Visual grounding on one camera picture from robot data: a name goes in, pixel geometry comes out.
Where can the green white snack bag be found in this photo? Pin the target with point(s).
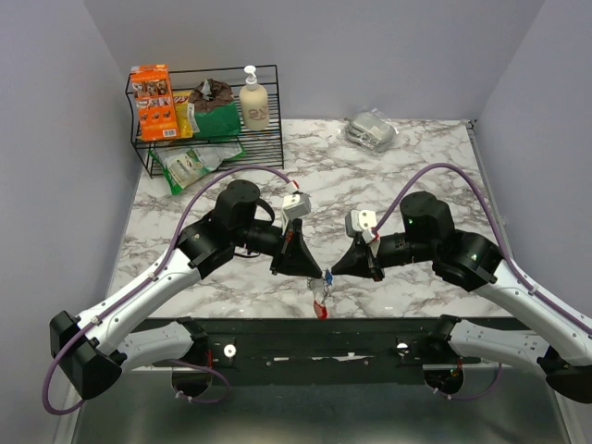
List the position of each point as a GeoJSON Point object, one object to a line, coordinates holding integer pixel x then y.
{"type": "Point", "coordinates": [182, 166]}

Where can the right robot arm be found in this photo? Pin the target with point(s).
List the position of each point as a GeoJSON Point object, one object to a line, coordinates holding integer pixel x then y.
{"type": "Point", "coordinates": [553, 344]}

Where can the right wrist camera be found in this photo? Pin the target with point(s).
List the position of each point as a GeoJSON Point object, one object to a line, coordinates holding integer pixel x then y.
{"type": "Point", "coordinates": [361, 222]}

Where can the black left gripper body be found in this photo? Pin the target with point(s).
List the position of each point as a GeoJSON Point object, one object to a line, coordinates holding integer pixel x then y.
{"type": "Point", "coordinates": [278, 258]}

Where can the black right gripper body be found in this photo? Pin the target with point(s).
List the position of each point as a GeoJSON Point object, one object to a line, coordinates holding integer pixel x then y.
{"type": "Point", "coordinates": [376, 269]}

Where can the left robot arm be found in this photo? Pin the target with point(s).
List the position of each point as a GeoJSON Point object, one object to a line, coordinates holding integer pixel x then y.
{"type": "Point", "coordinates": [94, 348]}

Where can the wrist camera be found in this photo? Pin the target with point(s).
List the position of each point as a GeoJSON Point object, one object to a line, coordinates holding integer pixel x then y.
{"type": "Point", "coordinates": [361, 222]}
{"type": "Point", "coordinates": [296, 205]}

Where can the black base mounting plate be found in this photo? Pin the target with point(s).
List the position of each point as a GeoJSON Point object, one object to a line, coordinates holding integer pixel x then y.
{"type": "Point", "coordinates": [257, 352]}

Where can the yellow snack bag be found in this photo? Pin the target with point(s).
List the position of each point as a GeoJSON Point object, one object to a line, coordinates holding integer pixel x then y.
{"type": "Point", "coordinates": [181, 100]}

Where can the black wire shelf rack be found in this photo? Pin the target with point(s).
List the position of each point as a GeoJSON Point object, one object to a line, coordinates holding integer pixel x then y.
{"type": "Point", "coordinates": [261, 147]}

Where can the orange product box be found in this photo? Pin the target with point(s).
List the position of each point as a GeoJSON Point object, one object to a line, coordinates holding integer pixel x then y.
{"type": "Point", "coordinates": [154, 101]}

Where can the clear plastic wrapped package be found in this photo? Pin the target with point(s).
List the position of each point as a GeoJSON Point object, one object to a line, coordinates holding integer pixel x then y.
{"type": "Point", "coordinates": [371, 130]}

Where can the green brown bag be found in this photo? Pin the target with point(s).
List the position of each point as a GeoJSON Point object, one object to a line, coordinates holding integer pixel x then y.
{"type": "Point", "coordinates": [212, 111]}

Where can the cream pump soap bottle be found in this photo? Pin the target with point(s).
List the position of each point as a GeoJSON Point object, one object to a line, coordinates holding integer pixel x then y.
{"type": "Point", "coordinates": [254, 102]}

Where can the red handled key organizer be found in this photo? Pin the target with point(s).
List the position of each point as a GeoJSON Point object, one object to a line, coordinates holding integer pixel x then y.
{"type": "Point", "coordinates": [320, 290]}

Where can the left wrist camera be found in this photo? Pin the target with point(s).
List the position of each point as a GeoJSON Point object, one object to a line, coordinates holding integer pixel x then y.
{"type": "Point", "coordinates": [296, 205]}

